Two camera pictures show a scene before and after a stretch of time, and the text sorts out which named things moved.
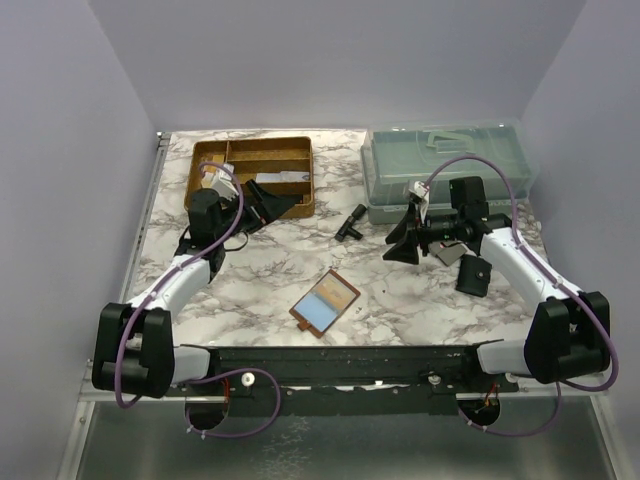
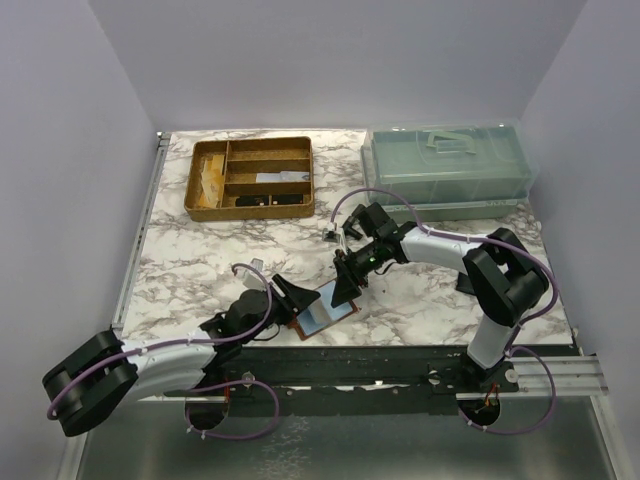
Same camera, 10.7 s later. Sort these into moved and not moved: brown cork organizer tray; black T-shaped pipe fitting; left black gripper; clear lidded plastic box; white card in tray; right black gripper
Moved: left black gripper; right black gripper
Not moved: clear lidded plastic box; brown cork organizer tray; black T-shaped pipe fitting; white card in tray
